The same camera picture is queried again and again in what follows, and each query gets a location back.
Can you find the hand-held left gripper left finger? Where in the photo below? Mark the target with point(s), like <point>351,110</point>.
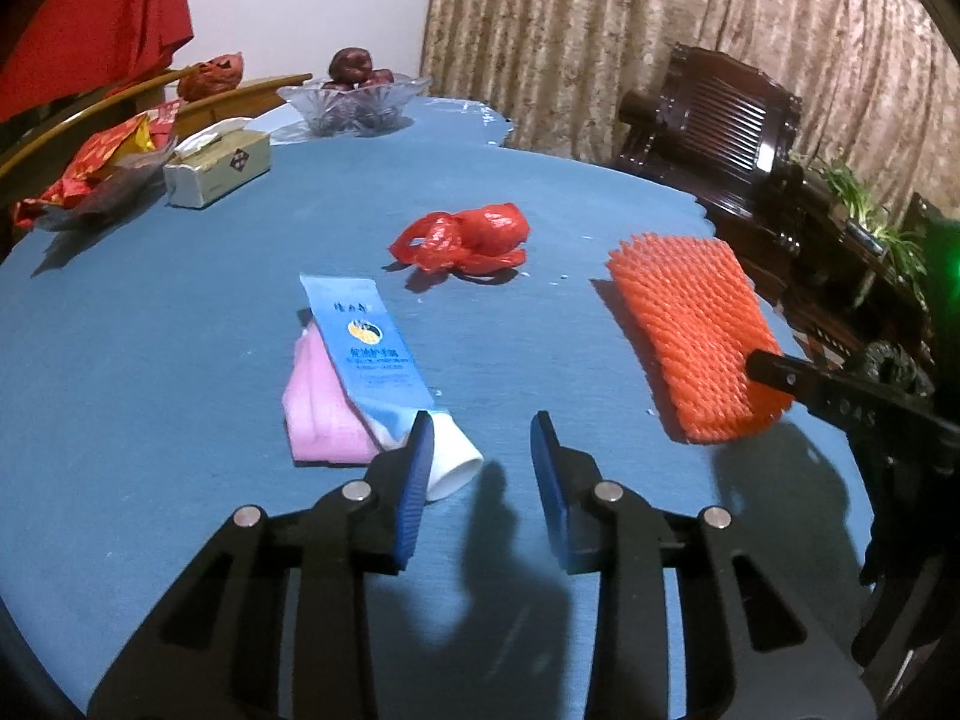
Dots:
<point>416,495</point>

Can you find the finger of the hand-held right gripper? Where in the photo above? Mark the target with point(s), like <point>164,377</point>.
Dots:
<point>787,375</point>

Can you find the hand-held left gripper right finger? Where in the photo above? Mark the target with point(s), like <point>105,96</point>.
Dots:
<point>551,495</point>

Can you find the black trash bag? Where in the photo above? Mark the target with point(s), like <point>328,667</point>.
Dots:
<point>892,366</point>

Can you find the orange foam net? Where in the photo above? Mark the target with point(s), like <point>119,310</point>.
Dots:
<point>690,315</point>

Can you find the blue and white tube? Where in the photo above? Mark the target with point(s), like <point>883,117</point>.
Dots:
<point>360,345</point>

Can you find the pink cloth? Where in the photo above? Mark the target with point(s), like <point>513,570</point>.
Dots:
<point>319,412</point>

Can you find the green potted plant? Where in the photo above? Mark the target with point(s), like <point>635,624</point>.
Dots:
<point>862,202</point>

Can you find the dark carved wooden chair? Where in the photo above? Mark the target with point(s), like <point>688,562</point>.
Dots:
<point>720,120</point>

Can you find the red plastic bag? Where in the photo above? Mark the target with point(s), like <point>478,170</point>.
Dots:
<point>480,232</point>

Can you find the tissue box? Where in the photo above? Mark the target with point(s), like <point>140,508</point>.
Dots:
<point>225,165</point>

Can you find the glass fruit bowl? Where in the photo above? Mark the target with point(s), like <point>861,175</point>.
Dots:
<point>352,109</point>

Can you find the patterned beige curtain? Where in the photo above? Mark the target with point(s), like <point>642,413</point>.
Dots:
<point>562,37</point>

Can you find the small red date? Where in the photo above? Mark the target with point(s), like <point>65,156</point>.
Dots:
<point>381,77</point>

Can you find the large dark red fruit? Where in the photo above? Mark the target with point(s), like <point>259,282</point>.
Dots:
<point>350,66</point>

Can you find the curved wooden chair back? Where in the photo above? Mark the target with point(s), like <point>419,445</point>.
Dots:
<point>255,86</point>

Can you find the red snack wrapper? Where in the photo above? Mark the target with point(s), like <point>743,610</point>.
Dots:
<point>97,157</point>

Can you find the red carved ornament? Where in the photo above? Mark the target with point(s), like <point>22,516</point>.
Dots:
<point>214,75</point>

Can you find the red cloth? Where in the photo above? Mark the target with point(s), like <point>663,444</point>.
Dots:
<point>97,7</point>

